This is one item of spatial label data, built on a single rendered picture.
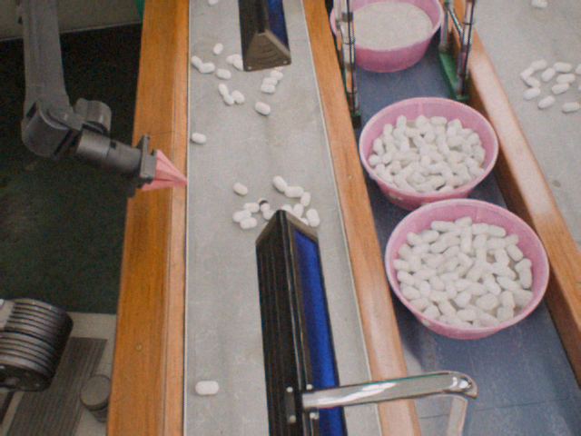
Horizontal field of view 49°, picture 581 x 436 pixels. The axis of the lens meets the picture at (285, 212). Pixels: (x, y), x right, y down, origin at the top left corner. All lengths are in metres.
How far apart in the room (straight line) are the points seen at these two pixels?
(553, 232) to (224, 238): 0.59
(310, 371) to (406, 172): 0.69
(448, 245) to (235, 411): 0.47
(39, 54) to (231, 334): 0.59
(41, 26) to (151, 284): 0.51
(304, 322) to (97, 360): 0.86
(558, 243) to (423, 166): 0.30
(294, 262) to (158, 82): 0.91
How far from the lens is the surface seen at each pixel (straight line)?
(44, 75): 1.18
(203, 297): 1.16
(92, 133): 1.12
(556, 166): 1.33
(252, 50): 1.04
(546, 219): 1.21
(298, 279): 0.71
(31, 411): 1.49
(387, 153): 1.31
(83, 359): 1.49
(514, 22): 1.65
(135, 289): 1.17
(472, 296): 1.14
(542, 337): 1.18
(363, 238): 1.15
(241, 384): 1.06
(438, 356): 1.14
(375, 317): 1.07
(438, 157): 1.31
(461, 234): 1.19
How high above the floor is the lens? 1.70
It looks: 51 degrees down
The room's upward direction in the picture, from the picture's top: 12 degrees counter-clockwise
